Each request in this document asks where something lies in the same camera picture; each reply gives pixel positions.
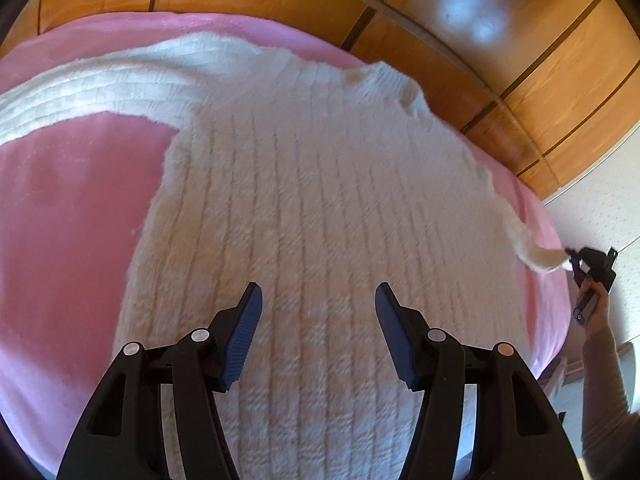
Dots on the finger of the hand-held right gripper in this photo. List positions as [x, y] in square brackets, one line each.
[572, 256]

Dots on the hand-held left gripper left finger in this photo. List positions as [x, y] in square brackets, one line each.
[244, 327]

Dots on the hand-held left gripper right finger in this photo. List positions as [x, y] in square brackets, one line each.
[392, 330]

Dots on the white knitted sweater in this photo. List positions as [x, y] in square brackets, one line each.
[310, 210]

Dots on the person's right forearm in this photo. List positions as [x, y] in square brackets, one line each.
[607, 400]

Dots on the person's right hand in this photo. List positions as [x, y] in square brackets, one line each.
[597, 312]

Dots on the pink blanket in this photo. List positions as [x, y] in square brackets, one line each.
[65, 235]

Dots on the bed frame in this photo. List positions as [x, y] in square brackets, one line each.
[554, 382]

